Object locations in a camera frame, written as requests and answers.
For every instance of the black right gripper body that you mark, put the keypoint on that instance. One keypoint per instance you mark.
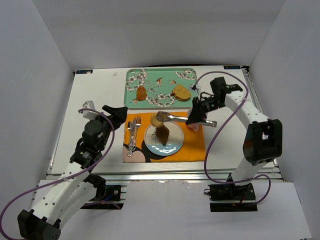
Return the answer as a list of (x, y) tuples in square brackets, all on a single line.
[(199, 108)]

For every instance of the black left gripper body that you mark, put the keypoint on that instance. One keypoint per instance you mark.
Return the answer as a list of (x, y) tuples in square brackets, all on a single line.
[(111, 119)]

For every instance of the round pale bun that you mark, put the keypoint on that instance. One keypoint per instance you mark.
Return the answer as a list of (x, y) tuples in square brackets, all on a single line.
[(153, 120)]

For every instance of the metal serving tongs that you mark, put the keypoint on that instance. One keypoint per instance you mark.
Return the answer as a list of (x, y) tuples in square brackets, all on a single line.
[(163, 116)]

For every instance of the dark brown croissant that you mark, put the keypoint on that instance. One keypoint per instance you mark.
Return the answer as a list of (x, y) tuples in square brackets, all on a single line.
[(162, 133)]

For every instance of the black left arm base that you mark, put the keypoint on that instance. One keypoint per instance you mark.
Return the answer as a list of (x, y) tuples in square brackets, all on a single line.
[(112, 198)]

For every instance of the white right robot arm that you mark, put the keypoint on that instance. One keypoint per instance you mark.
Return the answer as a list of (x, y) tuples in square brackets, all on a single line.
[(263, 140)]

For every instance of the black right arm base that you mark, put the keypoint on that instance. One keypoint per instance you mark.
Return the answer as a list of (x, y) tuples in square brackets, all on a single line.
[(225, 198)]

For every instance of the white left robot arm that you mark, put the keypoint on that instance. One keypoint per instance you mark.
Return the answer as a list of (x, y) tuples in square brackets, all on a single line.
[(77, 184)]

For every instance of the sliced bread loaf piece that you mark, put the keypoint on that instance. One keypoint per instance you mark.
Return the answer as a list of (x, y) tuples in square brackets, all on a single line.
[(181, 93)]

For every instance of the golden oval bread roll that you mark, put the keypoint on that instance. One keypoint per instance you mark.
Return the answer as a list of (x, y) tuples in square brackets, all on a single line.
[(141, 93)]

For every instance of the pink mug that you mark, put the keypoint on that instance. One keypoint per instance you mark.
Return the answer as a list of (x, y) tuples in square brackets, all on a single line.
[(194, 126)]

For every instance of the silver spoon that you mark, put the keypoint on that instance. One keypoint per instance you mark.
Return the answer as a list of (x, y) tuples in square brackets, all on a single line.
[(130, 128)]

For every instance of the silver fork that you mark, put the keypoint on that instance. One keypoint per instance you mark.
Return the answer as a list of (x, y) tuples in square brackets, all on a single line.
[(137, 126)]

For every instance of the white blue ceramic plate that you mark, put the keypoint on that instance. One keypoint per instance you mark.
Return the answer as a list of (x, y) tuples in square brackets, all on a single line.
[(174, 142)]

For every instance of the blue black right label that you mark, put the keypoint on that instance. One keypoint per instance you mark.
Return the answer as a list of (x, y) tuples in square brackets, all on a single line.
[(231, 67)]

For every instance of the blue black label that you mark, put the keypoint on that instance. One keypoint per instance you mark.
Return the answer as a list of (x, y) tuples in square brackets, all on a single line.
[(231, 67), (84, 71)]

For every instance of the orange cloth placemat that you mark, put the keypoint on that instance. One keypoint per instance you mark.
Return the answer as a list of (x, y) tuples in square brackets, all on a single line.
[(192, 150)]

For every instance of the silver knife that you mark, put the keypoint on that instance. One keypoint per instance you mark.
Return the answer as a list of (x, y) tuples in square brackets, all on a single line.
[(134, 126)]

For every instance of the green floral tray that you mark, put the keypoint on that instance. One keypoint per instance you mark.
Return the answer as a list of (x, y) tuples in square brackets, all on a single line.
[(159, 83)]

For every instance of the blue black left label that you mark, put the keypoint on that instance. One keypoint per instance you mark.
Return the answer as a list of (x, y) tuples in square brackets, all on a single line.
[(84, 71)]

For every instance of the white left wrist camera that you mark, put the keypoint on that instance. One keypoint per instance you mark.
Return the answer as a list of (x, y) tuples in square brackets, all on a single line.
[(86, 111)]

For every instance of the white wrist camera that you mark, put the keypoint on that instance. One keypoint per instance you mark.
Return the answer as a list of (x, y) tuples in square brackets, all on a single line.
[(86, 111), (195, 90)]

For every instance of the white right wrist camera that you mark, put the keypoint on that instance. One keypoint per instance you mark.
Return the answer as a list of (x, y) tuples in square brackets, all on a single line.
[(195, 90)]

